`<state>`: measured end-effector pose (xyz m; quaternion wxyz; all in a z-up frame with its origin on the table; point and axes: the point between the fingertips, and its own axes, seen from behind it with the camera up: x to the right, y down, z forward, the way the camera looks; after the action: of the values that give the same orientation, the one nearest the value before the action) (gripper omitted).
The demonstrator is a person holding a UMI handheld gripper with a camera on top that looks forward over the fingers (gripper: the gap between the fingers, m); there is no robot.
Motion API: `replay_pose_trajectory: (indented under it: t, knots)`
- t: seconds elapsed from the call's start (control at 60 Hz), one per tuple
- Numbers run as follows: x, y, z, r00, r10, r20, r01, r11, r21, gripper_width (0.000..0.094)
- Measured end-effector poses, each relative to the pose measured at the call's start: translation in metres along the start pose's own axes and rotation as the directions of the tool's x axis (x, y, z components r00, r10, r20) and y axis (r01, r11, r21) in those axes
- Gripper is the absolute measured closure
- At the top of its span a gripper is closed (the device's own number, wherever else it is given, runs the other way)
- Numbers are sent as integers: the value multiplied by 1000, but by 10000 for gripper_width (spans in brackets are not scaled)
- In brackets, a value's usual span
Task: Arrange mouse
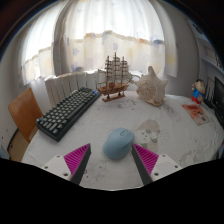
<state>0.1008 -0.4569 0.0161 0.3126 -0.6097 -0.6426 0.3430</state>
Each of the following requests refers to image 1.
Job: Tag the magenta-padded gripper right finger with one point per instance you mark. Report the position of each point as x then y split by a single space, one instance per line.
146 158

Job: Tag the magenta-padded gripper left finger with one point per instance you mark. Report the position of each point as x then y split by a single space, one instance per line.
76 157

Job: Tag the light blue computer mouse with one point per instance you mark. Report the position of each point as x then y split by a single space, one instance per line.
118 143

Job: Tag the red printed mouse pad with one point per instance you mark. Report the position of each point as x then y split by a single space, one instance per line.
196 114

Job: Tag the white cartoon-print tablecloth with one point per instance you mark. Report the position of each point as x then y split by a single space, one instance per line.
160 126

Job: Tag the dark grey mechanical keyboard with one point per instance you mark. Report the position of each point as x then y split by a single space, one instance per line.
68 111

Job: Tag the orange wooden chair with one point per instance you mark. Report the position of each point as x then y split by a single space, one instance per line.
24 115

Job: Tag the large white conch shell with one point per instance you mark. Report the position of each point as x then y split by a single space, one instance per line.
151 89

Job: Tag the white radiator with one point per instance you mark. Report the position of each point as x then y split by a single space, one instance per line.
63 85

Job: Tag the wooden model sailing ship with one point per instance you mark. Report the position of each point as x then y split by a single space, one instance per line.
113 87

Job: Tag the cartoon boy clock figurine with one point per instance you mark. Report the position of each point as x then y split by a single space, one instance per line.
198 91

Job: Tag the black router with antennas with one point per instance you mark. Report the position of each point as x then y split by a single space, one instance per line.
209 95

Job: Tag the black computer monitor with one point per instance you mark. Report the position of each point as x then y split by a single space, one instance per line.
220 100

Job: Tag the white star-print curtain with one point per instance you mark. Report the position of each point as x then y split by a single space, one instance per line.
110 36

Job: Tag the white wall shelf unit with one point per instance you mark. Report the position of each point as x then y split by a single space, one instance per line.
211 50

